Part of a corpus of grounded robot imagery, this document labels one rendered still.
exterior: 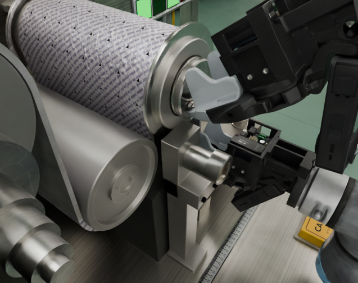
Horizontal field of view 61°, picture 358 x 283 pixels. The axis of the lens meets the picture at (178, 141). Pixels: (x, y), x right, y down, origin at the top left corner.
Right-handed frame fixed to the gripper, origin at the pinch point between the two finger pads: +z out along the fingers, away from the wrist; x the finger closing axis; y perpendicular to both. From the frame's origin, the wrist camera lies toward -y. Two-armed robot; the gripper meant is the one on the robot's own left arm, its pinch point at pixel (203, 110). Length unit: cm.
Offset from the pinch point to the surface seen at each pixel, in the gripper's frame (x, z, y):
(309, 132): -163, 80, -94
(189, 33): -2.6, -1.8, 8.3
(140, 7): -30.5, 30.4, 19.6
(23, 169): 21.0, -7.3, 7.0
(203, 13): -310, 220, 21
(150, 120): 5.0, 3.0, 2.6
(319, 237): -14.5, 4.9, -36.3
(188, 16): -79, 58, 15
